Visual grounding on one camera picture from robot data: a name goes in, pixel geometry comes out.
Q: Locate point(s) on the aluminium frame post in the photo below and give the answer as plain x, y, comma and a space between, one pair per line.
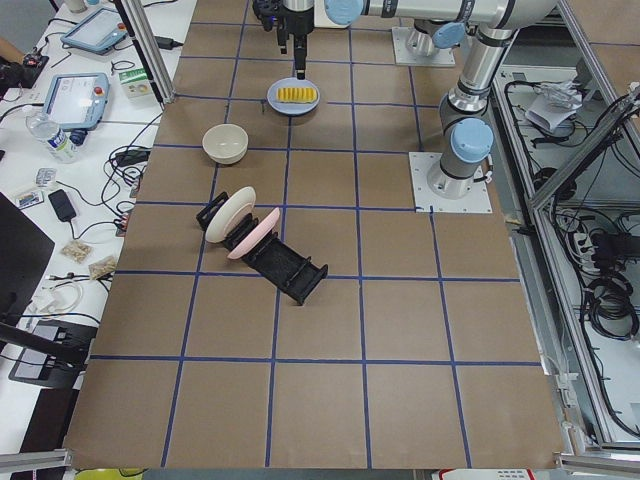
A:
148, 50

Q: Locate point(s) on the black dish rack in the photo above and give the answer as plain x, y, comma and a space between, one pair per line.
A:
291, 273

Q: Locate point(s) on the pink plate in rack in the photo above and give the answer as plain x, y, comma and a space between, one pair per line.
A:
256, 235

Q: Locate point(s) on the blue teach pendant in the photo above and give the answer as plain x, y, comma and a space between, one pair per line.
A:
97, 33
77, 101

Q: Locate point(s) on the blue teach pendant far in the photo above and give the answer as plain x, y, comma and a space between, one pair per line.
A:
97, 33

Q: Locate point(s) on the white ceramic bowl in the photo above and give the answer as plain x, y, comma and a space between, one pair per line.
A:
225, 144

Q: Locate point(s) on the black power adapter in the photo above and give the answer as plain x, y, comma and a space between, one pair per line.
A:
62, 205

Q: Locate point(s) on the blue teach pendant near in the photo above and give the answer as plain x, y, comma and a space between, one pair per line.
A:
77, 101

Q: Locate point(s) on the plastic water bottle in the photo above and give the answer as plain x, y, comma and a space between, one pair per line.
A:
50, 134

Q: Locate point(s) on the green white carton box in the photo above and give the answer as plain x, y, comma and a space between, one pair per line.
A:
135, 83

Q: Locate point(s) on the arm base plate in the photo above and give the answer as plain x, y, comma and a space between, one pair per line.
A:
435, 192
415, 48

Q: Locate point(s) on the cream plate in rack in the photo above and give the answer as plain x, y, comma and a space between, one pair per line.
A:
228, 212

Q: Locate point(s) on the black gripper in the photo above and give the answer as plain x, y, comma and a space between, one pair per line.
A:
295, 23

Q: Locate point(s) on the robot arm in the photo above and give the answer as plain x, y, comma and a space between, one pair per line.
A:
469, 138
444, 33

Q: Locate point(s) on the striped bread loaf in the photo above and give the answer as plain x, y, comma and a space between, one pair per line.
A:
296, 95

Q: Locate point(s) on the light blue plate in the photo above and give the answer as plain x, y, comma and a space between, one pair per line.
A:
290, 109

